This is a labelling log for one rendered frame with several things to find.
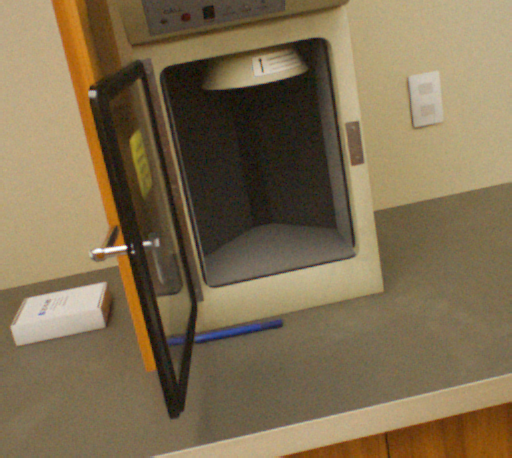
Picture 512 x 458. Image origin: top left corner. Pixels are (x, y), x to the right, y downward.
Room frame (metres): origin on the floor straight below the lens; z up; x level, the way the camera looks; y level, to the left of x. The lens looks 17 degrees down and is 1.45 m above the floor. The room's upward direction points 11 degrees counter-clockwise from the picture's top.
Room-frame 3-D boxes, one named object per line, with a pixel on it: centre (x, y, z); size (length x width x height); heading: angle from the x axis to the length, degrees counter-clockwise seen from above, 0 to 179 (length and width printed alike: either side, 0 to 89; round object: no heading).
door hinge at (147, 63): (0.99, 0.12, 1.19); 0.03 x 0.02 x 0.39; 94
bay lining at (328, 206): (1.13, -0.02, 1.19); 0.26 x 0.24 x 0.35; 94
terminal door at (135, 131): (0.83, 0.13, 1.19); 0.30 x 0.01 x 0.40; 177
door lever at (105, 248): (0.76, 0.16, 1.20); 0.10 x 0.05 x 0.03; 177
